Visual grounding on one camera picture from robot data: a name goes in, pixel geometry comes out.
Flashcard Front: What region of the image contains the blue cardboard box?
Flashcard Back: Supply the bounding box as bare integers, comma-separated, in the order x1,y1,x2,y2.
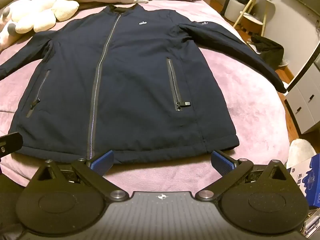
291,152,320,208

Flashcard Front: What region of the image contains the white round stool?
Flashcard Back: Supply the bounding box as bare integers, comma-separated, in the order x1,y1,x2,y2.
226,0,252,23

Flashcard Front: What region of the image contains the white round cushion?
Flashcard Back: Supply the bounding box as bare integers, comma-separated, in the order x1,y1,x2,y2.
286,138,317,171

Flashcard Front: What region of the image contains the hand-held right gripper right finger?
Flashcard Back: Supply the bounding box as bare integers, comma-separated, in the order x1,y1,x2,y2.
195,150,292,202

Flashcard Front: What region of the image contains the navy zip jacket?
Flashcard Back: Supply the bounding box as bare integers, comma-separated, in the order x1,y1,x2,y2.
0,3,288,164

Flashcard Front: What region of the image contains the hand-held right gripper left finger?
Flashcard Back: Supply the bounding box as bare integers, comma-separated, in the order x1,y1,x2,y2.
32,150,127,202

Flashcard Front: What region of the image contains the small white footed stool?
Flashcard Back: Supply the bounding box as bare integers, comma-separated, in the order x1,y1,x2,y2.
241,15,263,34

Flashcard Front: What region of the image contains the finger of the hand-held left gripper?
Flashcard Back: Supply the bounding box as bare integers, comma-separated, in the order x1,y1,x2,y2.
0,132,23,158

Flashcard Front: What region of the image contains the cream flower plush cushion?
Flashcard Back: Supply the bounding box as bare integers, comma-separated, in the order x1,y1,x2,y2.
10,0,84,33

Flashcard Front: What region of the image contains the black bag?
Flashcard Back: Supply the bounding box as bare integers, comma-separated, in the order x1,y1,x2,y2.
250,34,285,70

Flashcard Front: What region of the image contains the white drawer cabinet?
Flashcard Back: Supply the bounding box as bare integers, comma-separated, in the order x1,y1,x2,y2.
284,40,320,135

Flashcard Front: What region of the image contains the yellow side table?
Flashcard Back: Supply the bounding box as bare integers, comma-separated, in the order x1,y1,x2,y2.
232,0,275,37

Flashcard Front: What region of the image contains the pink and grey plush toy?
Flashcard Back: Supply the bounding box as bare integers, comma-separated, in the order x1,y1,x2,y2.
0,0,28,53

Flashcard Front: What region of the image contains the purple bed sheet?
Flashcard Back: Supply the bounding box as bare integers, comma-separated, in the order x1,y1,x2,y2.
0,0,292,188

